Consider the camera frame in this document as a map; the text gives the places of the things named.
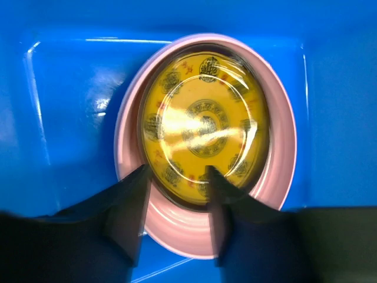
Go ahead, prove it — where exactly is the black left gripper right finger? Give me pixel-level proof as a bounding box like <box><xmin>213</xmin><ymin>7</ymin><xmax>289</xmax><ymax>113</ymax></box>
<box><xmin>206</xmin><ymin>166</ymin><xmax>376</xmax><ymax>282</ymax></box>

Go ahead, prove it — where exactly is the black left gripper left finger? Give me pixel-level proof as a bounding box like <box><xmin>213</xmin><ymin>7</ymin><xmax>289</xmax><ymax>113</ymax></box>
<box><xmin>1</xmin><ymin>165</ymin><xmax>151</xmax><ymax>282</ymax></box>

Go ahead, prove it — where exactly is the yellow patterned small plate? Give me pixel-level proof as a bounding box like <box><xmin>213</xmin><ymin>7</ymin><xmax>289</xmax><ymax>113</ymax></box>
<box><xmin>138</xmin><ymin>43</ymin><xmax>270</xmax><ymax>212</ymax></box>

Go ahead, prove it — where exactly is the blue plastic bin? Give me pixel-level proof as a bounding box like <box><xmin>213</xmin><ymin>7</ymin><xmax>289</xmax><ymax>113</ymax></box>
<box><xmin>1</xmin><ymin>1</ymin><xmax>376</xmax><ymax>282</ymax></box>

